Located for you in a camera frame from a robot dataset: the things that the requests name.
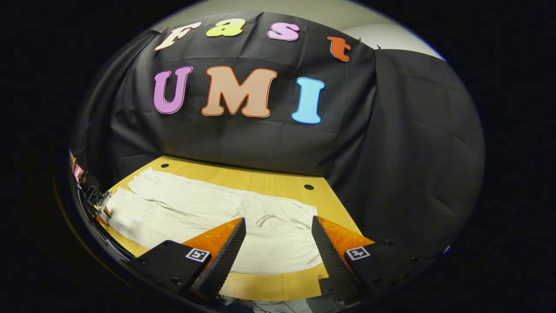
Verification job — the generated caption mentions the white jeans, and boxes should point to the white jeans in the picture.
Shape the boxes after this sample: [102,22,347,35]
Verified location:
[104,167,324,275]

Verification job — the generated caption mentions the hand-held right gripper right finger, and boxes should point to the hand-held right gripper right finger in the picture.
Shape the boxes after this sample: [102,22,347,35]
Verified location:
[311,216,435,305]

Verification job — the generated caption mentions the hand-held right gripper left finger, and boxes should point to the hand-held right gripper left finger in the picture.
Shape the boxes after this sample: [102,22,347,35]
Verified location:
[130,217,247,305]

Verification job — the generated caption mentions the black backdrop cloth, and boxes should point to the black backdrop cloth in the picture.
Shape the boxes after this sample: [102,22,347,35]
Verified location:
[69,11,486,261]

